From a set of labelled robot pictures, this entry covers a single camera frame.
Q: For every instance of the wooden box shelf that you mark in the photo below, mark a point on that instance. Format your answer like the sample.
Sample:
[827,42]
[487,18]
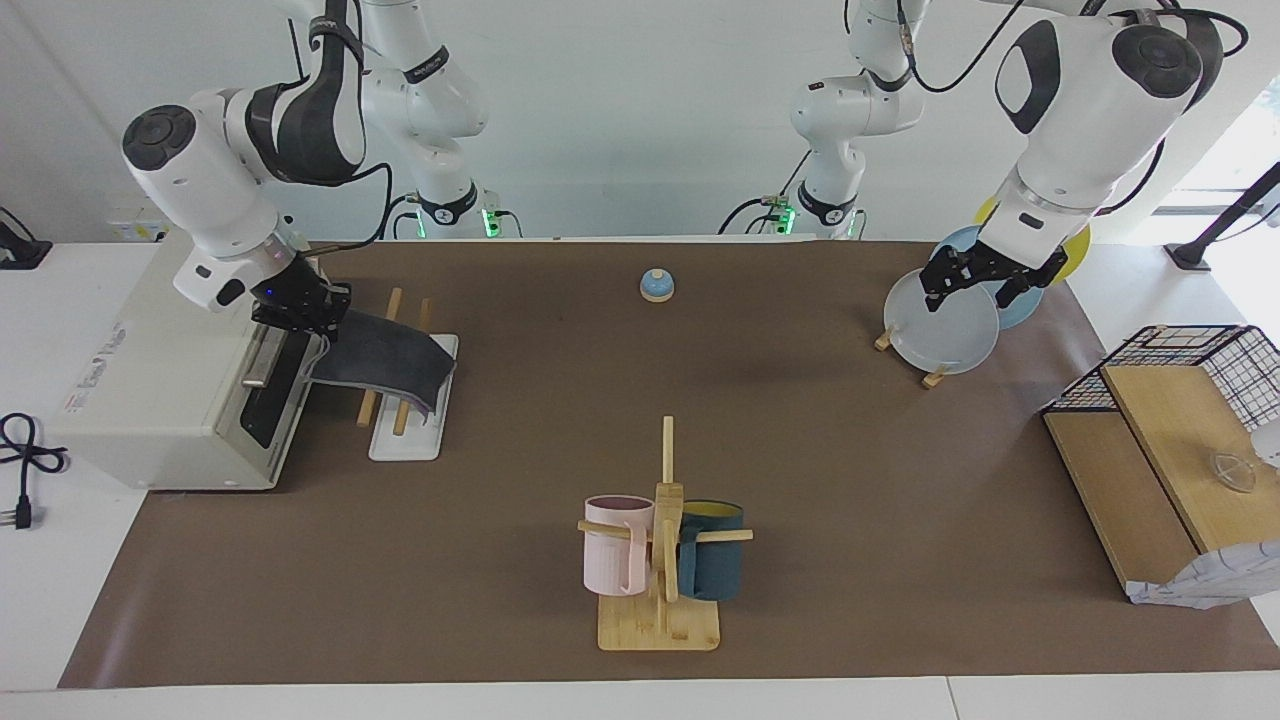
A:
[1130,490]

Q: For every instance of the black clamp mount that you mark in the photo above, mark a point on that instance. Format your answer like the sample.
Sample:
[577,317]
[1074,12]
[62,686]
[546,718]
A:
[20,250]

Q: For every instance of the clear glass lid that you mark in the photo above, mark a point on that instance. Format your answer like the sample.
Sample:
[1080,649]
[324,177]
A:
[1232,470]

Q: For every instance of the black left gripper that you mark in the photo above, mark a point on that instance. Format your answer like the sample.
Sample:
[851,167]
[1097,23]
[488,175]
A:
[1000,262]

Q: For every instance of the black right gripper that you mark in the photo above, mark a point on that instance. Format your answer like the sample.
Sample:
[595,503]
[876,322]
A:
[300,300]

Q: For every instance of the grey plate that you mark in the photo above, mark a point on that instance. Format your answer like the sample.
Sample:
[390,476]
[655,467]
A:
[950,335]

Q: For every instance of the white towel rack wooden bars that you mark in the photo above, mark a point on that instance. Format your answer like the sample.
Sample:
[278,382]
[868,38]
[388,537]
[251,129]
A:
[420,435]

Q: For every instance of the white power strip box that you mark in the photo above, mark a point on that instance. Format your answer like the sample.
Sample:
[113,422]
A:
[135,230]

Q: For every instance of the beige toaster oven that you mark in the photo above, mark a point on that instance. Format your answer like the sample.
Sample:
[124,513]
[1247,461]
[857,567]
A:
[150,400]

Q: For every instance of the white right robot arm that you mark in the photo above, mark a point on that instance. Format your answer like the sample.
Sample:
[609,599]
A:
[210,190]

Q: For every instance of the pink mug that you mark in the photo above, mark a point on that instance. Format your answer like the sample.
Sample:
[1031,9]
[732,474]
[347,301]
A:
[610,555]

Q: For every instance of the black desk stand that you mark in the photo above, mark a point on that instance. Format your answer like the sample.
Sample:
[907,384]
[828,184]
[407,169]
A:
[1225,215]

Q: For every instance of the light blue plate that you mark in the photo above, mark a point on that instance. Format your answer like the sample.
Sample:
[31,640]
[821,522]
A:
[960,240]

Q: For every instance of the dark teal mug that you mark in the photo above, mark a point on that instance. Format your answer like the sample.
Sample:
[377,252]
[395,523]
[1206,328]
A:
[712,565]

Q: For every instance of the wooden mug tree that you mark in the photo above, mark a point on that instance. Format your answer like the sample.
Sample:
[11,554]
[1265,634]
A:
[660,625]

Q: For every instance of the brown table mat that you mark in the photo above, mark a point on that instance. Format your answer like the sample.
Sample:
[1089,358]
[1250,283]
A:
[850,520]

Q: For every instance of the wooden plate rack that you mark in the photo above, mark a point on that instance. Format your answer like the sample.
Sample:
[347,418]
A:
[935,380]

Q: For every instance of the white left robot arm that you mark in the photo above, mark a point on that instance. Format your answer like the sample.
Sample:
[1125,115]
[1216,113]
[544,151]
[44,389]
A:
[1080,130]

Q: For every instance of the yellow plate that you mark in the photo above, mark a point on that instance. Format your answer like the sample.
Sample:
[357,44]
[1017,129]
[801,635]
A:
[1078,255]

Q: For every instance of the purple towel with grey underside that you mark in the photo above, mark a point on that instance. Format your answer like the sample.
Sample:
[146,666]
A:
[385,360]

